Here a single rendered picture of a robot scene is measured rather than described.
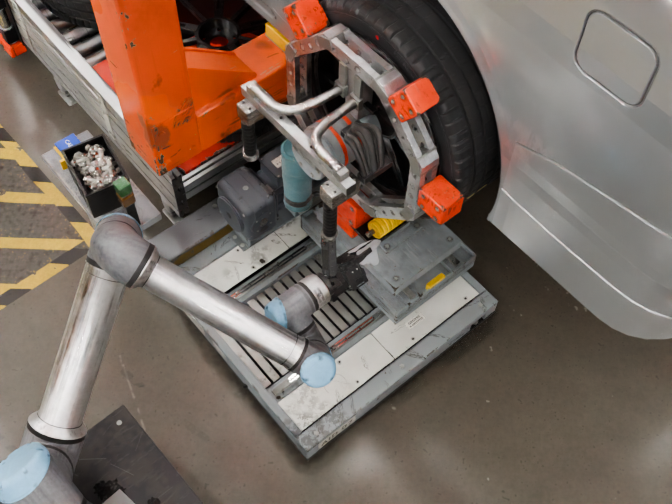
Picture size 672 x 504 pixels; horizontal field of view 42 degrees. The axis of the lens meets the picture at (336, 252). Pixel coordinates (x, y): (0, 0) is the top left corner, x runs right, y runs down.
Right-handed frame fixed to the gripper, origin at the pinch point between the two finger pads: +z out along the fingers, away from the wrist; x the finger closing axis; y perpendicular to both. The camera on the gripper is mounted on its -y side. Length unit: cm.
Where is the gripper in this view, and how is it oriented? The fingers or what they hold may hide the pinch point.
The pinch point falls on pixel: (375, 240)
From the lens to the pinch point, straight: 238.8
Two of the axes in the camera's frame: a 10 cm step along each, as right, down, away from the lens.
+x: 4.8, 1.0, -8.7
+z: 7.7, -5.3, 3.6
